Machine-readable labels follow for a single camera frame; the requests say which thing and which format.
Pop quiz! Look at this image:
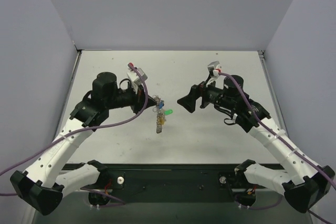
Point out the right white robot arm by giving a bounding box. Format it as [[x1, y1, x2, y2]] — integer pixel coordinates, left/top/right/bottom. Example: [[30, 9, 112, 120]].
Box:
[[177, 75, 335, 213]]

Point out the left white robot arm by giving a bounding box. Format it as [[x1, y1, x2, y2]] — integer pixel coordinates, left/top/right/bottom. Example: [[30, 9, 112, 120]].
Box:
[[10, 68, 155, 216]]

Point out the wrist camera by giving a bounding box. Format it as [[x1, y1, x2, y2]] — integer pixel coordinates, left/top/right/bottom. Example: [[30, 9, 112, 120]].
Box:
[[207, 61, 222, 82], [127, 63, 148, 89]]

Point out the yellow tagged key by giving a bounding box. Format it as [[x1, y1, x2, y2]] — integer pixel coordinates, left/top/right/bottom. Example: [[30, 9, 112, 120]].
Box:
[[157, 118, 166, 126]]

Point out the silver round keyring disc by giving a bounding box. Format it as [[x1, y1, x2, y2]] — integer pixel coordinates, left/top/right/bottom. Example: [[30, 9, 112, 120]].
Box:
[[152, 94, 166, 134]]

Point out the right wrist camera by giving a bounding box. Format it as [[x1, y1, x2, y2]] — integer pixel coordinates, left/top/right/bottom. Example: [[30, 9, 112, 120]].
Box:
[[207, 61, 222, 82]]

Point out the green tagged key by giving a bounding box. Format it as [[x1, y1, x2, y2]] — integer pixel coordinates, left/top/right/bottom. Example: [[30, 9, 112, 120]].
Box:
[[163, 109, 173, 116]]

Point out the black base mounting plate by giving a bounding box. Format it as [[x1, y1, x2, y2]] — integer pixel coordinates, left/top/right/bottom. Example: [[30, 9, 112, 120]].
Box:
[[89, 164, 254, 204]]

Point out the blue tagged key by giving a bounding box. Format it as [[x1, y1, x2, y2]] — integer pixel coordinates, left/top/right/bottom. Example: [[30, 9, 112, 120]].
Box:
[[158, 100, 164, 110]]

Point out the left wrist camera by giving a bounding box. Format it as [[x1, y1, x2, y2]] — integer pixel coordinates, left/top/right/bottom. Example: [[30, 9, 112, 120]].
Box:
[[127, 63, 148, 89]]

